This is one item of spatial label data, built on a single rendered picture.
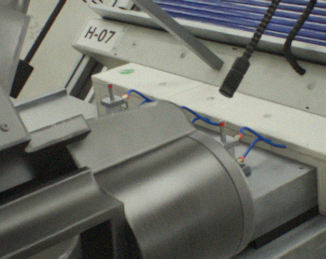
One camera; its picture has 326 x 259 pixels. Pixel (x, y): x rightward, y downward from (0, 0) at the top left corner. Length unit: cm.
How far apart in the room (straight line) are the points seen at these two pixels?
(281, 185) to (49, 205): 55
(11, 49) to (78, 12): 197
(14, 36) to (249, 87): 76
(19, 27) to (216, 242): 11
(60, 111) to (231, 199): 99
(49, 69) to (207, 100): 127
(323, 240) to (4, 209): 58
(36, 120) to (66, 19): 100
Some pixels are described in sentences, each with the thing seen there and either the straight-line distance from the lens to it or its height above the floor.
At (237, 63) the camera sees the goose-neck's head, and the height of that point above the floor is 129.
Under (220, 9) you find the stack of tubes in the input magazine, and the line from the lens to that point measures 108.
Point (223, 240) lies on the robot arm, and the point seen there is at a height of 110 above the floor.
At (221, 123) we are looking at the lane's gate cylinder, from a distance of 77.
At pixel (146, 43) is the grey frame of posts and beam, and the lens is 121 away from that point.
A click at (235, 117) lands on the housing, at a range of 90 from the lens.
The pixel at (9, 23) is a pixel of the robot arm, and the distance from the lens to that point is 26.
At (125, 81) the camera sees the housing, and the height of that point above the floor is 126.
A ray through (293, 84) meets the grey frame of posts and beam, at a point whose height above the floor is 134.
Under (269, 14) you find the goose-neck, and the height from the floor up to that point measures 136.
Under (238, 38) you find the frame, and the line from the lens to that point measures 103.
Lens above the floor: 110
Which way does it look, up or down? 7 degrees up
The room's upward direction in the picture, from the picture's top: 29 degrees clockwise
